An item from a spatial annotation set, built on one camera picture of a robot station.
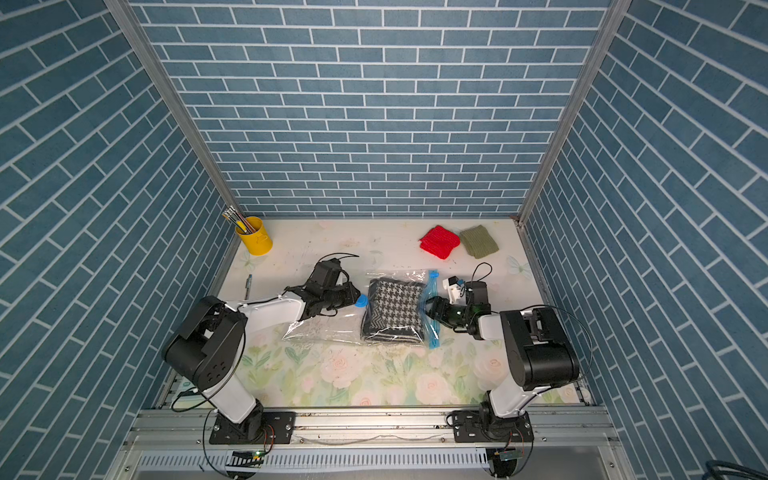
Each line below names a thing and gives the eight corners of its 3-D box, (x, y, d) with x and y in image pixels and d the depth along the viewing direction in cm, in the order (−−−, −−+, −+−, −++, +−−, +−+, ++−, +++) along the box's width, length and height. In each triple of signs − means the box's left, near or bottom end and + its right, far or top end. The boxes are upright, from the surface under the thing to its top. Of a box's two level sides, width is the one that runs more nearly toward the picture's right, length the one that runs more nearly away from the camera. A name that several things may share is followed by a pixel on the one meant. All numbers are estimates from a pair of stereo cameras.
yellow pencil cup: (243, 251, 113) (231, 232, 105) (261, 233, 118) (251, 214, 110) (262, 259, 110) (252, 241, 102) (279, 241, 116) (271, 222, 108)
